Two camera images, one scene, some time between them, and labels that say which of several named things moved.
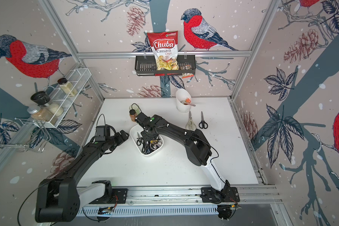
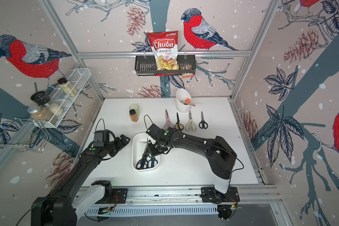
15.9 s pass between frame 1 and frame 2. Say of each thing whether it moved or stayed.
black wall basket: stayed
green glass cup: stayed
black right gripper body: moved
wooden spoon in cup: stayed
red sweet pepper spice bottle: stayed
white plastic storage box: moved
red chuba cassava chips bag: stayed
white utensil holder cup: stayed
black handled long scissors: moved
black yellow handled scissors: moved
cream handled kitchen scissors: stayed
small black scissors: stayed
